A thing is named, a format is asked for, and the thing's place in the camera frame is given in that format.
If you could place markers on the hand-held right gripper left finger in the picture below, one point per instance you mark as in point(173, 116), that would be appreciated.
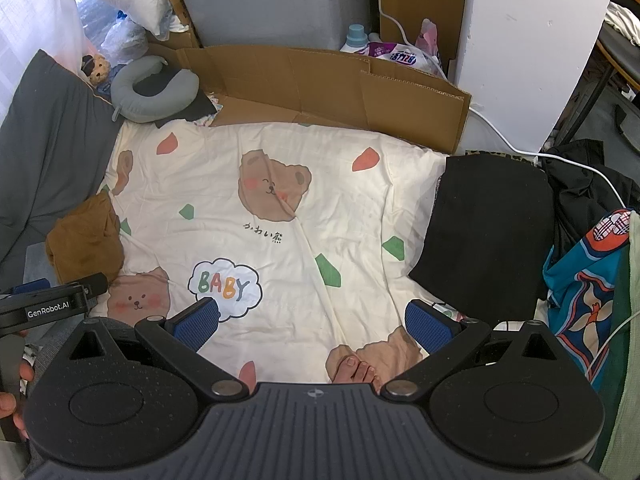
point(195, 322)

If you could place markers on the person's foot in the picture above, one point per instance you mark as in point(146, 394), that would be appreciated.
point(350, 367)

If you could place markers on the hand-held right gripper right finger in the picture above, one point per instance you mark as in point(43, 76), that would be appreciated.
point(430, 327)

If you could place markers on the purple white detergent refill bag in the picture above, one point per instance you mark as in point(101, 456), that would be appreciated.
point(400, 55)

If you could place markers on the black jacket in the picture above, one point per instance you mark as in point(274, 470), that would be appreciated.
point(585, 195)

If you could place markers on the cream cloth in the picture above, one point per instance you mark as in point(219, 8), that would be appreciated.
point(622, 20)

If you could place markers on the pink packet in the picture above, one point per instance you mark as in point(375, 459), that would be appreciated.
point(429, 35)

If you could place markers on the teal patterned cloth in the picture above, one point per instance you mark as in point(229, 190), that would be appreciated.
point(575, 290)

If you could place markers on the small cardboard box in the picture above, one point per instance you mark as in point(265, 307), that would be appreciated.
point(182, 15)

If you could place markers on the floral white cloth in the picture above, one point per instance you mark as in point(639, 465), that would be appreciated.
point(210, 117)

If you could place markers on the dark grey cushion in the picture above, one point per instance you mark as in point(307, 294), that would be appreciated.
point(45, 150)

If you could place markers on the grey wrapped panel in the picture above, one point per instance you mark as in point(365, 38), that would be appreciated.
point(275, 0)

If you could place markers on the leopard print cloth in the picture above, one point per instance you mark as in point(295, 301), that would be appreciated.
point(500, 154)

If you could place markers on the flat cardboard sheet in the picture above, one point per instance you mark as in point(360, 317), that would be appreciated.
point(325, 90)

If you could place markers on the white sheer curtain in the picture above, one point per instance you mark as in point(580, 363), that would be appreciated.
point(30, 20)

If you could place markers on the colourful patterned cloth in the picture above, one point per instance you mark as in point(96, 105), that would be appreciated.
point(450, 312)

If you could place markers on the brown printed t-shirt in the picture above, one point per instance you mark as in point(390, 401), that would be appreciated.
point(85, 240)

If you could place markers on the detergent bottle with blue cap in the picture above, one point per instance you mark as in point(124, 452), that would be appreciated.
point(355, 35)

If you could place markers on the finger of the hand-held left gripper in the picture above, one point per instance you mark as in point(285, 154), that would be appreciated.
point(30, 287)
point(95, 287)

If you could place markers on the black knitted garment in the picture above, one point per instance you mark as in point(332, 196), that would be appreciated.
point(485, 230)

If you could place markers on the person's left hand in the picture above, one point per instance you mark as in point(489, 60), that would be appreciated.
point(10, 405)

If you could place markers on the grey neck pillow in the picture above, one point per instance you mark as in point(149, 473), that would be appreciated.
point(125, 95)

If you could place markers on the bear print blanket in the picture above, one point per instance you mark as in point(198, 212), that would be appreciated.
point(300, 210)

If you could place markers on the black cloth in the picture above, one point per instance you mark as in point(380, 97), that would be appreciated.
point(200, 105)

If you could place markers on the teddy bear toy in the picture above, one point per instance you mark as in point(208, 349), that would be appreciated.
point(97, 70)

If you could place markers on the clear plastic bag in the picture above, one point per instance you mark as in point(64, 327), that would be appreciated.
point(122, 35)

